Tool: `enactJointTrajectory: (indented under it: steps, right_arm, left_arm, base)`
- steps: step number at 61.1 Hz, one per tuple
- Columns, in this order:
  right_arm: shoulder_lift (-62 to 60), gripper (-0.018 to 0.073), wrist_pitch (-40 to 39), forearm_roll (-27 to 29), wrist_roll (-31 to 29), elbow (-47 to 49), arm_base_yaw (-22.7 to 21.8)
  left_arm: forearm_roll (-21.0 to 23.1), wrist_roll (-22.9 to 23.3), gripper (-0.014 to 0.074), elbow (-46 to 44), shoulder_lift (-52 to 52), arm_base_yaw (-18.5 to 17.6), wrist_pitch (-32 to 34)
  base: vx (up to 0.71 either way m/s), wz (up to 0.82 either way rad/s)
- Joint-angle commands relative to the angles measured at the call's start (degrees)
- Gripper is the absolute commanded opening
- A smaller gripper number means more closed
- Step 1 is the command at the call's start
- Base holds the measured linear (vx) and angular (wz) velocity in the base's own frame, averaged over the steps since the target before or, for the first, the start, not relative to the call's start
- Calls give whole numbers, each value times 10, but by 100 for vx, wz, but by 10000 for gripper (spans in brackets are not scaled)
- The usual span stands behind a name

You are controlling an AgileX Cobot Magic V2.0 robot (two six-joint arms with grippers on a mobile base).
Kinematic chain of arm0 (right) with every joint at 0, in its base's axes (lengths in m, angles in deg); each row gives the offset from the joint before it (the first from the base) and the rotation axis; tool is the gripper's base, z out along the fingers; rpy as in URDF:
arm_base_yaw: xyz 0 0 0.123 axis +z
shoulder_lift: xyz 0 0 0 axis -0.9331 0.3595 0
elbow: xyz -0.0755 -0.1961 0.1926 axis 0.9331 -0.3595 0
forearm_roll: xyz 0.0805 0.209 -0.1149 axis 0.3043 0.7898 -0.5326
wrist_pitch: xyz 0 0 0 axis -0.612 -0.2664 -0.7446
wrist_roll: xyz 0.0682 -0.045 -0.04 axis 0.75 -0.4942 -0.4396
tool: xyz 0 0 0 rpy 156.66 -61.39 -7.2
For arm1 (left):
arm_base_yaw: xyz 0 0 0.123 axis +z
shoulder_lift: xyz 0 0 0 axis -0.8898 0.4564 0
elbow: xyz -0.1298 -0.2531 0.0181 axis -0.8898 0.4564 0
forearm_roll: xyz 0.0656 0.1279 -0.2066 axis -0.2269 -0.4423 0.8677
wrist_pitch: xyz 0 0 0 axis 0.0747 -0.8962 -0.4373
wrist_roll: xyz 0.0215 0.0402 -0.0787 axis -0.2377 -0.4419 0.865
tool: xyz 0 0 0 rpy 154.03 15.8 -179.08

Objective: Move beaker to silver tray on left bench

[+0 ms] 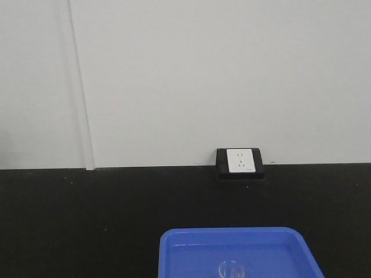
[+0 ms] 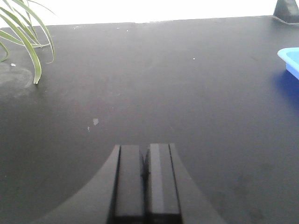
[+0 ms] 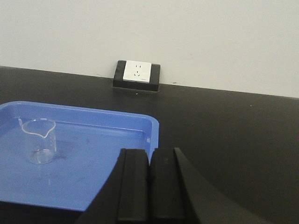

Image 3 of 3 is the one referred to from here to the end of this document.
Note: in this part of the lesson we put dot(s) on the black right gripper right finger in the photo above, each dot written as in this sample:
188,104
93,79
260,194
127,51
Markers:
179,194

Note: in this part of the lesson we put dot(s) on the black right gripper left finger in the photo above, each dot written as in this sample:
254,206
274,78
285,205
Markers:
123,199

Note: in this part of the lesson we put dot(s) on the blue plastic tray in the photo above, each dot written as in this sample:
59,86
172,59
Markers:
88,145

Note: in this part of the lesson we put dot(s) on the white wall power socket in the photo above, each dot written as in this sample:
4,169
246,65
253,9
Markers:
137,75

